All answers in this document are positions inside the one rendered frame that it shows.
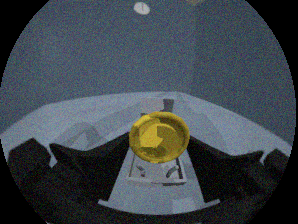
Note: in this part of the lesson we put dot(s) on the yellow plate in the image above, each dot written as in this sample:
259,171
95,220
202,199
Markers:
159,137

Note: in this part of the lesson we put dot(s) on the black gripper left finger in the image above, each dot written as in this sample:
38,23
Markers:
100,166

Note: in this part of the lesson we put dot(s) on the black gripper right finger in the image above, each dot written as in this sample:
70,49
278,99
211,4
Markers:
215,169

